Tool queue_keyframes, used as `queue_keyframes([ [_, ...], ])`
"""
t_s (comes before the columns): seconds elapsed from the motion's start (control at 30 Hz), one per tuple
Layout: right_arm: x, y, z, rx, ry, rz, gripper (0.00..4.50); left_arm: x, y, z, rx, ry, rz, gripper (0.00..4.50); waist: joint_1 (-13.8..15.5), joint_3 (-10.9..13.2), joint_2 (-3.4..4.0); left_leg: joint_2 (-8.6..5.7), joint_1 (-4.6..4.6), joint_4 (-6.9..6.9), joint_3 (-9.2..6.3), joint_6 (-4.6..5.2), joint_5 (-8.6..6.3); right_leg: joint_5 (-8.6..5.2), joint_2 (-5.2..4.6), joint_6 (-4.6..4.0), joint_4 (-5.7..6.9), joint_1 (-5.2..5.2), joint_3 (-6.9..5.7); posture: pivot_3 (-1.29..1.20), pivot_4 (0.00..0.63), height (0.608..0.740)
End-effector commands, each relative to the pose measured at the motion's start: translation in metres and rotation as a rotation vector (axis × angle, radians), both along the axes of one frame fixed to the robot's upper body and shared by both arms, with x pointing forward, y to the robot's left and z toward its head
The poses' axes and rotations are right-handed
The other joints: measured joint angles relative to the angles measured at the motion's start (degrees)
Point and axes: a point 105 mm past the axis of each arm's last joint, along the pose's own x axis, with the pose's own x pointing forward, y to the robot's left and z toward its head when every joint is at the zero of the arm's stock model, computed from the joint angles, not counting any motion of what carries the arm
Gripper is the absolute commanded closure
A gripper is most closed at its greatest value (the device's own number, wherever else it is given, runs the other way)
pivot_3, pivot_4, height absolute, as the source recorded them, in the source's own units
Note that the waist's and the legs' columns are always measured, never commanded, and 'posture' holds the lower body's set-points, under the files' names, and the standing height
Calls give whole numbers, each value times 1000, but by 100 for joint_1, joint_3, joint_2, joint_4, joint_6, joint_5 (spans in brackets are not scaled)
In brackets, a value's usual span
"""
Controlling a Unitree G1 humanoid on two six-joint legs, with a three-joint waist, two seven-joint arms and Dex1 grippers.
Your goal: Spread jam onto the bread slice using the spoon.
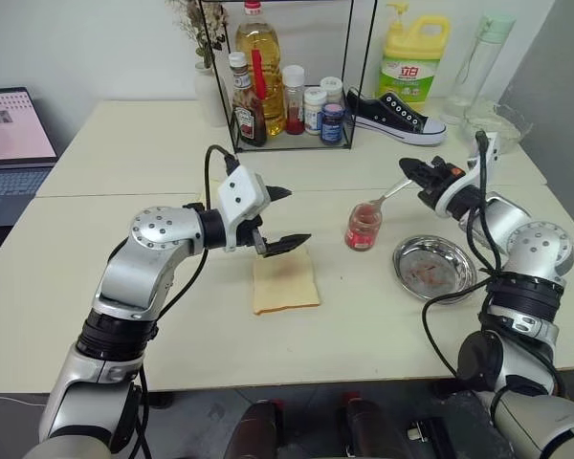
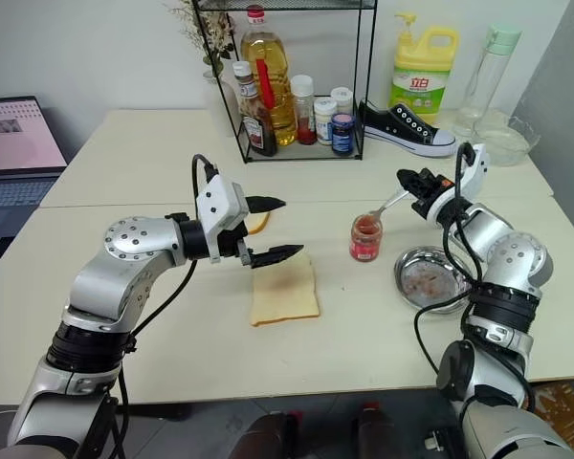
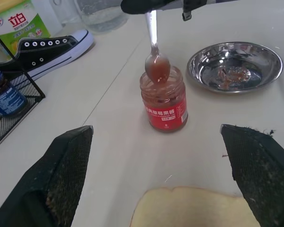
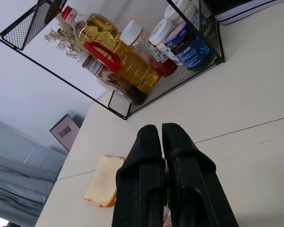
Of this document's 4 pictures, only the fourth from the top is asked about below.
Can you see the blue label jam jar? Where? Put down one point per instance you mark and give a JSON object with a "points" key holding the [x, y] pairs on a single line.
{"points": [[191, 50]]}

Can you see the grey cloth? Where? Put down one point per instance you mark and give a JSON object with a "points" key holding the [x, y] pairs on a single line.
{"points": [[14, 191]]}

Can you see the dried beige flower sprig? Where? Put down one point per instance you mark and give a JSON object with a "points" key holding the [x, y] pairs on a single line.
{"points": [[64, 40]]}

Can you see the white bread slice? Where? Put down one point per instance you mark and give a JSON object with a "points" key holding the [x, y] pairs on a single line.
{"points": [[104, 182]]}

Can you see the black and white box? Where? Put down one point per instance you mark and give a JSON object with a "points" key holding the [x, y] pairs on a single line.
{"points": [[236, 11]]}

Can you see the white lid pale jar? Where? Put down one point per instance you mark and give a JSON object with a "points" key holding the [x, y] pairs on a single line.
{"points": [[178, 10]]}

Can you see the grey perforated metal panel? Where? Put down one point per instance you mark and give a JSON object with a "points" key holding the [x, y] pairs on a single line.
{"points": [[16, 146]]}

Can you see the clear jar with red sauce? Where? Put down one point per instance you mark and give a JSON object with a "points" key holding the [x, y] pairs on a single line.
{"points": [[161, 67]]}

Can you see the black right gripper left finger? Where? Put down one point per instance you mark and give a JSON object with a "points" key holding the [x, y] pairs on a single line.
{"points": [[139, 184]]}

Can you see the dark glass spice jar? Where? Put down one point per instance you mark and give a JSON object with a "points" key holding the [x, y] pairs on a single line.
{"points": [[113, 79]]}

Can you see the white lid green label jar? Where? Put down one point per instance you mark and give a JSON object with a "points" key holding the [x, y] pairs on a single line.
{"points": [[159, 32]]}

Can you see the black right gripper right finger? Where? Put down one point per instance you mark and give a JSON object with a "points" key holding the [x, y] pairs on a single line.
{"points": [[194, 189]]}

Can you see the black framed pink picture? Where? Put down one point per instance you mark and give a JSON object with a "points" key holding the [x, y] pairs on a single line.
{"points": [[65, 132]]}

